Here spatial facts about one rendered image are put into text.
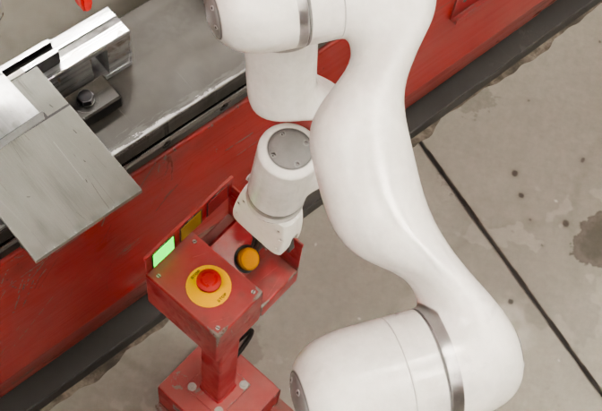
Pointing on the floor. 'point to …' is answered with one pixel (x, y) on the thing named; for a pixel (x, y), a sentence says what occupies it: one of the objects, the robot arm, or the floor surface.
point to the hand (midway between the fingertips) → (262, 237)
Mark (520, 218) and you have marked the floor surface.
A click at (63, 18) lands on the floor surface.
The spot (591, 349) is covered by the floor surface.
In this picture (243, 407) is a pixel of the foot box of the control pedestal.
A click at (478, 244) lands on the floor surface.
